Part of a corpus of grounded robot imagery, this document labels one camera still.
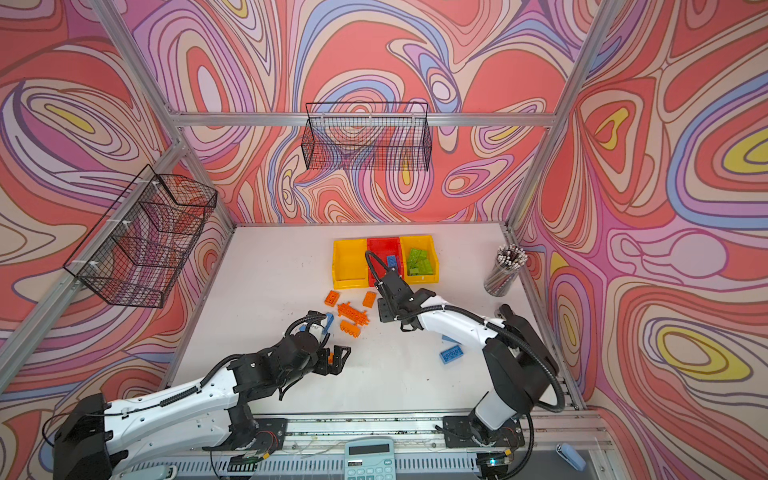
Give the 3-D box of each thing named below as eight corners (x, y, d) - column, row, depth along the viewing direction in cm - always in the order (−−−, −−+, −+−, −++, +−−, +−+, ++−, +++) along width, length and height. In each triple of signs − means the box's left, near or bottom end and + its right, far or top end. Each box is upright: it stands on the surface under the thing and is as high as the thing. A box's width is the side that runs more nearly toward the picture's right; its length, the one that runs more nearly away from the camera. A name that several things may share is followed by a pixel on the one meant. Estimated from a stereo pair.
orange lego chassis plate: (335, 314, 96) (334, 311, 95) (342, 302, 99) (341, 299, 98) (366, 327, 93) (365, 324, 92) (373, 314, 96) (372, 311, 95)
